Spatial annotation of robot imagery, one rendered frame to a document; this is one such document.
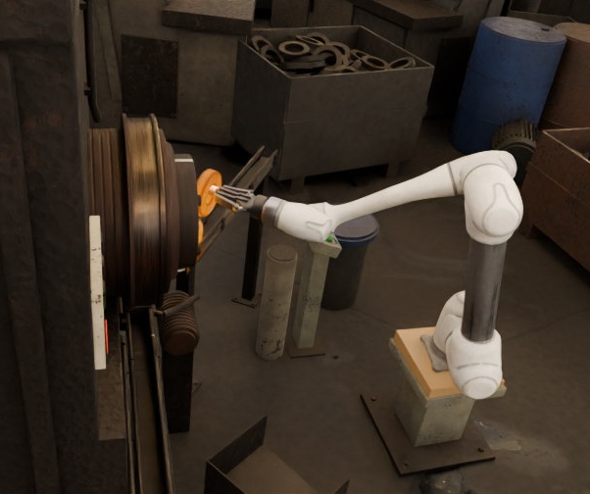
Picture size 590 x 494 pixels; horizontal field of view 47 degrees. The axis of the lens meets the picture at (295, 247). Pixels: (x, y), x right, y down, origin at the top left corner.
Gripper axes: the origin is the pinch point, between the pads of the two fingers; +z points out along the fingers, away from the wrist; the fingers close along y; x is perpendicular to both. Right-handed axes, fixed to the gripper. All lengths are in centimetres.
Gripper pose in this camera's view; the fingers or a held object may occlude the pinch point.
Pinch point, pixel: (207, 188)
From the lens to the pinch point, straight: 218.6
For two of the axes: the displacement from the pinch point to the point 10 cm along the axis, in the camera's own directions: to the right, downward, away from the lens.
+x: 1.7, -8.1, -5.7
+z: -9.2, -3.3, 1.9
